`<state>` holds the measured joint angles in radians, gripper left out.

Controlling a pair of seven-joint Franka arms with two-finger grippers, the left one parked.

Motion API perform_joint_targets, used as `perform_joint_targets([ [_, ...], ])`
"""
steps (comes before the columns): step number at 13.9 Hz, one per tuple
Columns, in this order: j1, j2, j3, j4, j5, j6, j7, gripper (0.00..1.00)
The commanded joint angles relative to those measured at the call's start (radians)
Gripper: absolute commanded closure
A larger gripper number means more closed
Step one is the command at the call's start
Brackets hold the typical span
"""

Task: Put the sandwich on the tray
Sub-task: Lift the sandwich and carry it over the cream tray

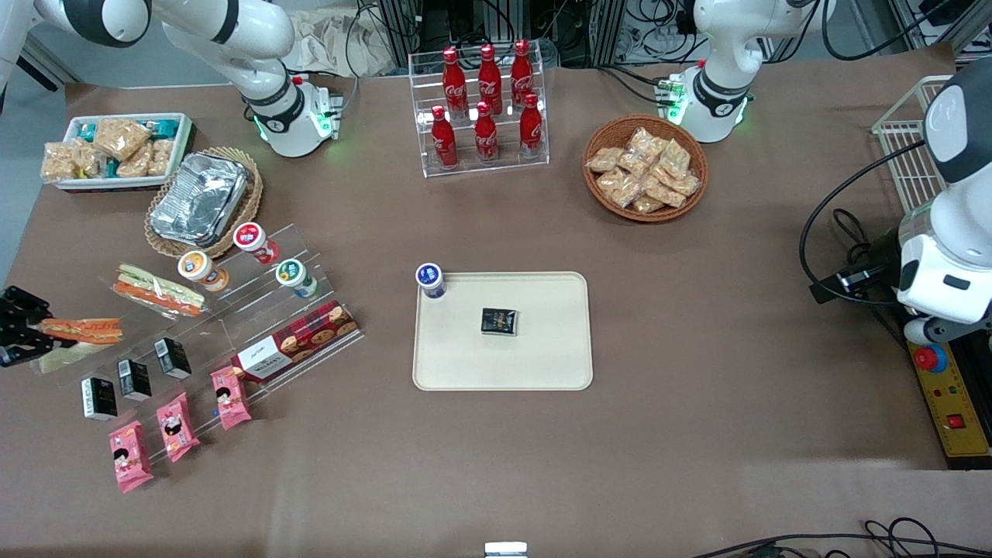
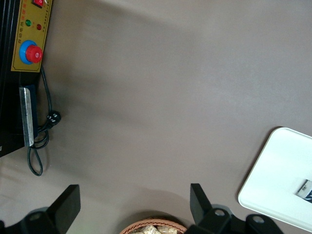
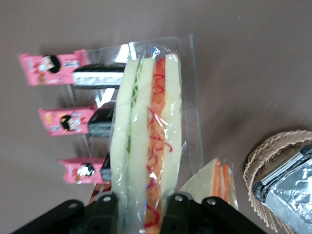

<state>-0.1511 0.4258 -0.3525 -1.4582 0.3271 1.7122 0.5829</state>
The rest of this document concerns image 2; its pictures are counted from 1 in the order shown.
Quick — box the black tissue pack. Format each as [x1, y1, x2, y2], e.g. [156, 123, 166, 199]
[295, 178, 312, 203]

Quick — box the round wicker basket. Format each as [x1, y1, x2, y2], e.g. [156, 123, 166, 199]
[118, 217, 188, 234]

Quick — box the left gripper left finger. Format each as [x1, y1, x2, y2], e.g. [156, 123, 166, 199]
[9, 184, 81, 234]

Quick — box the clear-wrapped biscuit packet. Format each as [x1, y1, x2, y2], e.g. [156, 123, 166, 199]
[157, 225, 177, 234]
[133, 225, 159, 234]

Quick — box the black power cable with plug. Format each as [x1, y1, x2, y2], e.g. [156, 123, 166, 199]
[26, 65, 62, 176]

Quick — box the beige plastic serving tray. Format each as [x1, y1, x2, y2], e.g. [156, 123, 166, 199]
[237, 126, 312, 232]

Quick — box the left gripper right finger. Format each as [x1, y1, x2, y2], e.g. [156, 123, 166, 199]
[187, 183, 235, 234]

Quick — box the red emergency stop button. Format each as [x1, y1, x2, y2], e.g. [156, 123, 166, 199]
[19, 39, 44, 65]

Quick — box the yellow and black control box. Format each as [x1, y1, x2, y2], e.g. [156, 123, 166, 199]
[0, 0, 54, 158]

